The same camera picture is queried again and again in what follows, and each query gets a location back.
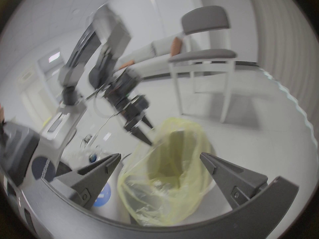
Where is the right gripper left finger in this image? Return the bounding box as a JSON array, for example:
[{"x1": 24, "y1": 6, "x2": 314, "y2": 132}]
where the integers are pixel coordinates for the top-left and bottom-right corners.
[{"x1": 67, "y1": 153, "x2": 122, "y2": 208}]

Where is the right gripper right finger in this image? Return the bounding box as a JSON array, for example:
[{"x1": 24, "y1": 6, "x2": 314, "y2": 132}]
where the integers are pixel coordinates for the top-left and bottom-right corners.
[{"x1": 200, "y1": 153, "x2": 268, "y2": 210}]

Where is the yellow plastic bag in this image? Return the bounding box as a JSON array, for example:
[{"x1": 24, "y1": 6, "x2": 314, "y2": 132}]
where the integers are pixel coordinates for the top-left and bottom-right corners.
[{"x1": 117, "y1": 117, "x2": 212, "y2": 227}]

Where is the white trash bin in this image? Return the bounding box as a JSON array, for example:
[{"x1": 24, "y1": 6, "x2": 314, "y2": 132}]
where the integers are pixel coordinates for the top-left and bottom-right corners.
[{"x1": 119, "y1": 131, "x2": 218, "y2": 225}]

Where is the orange cushion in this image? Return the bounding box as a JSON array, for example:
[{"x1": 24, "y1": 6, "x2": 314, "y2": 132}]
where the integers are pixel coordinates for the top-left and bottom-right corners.
[
  {"x1": 119, "y1": 60, "x2": 135, "y2": 70},
  {"x1": 170, "y1": 37, "x2": 183, "y2": 57}
]

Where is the pale grey sofa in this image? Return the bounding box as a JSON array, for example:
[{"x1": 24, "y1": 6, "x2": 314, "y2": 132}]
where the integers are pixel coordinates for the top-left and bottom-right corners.
[{"x1": 115, "y1": 33, "x2": 192, "y2": 79}]

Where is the white chair with grey seat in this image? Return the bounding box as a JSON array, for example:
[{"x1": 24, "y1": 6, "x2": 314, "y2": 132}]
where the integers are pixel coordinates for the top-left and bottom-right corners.
[{"x1": 168, "y1": 5, "x2": 237, "y2": 124}]

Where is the white curtain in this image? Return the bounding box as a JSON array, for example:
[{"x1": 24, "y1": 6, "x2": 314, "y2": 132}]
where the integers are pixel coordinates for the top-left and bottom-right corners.
[{"x1": 247, "y1": 0, "x2": 319, "y2": 126}]

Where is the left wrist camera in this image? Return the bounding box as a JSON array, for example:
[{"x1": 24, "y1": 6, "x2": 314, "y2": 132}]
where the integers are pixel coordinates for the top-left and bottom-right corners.
[{"x1": 131, "y1": 95, "x2": 150, "y2": 116}]

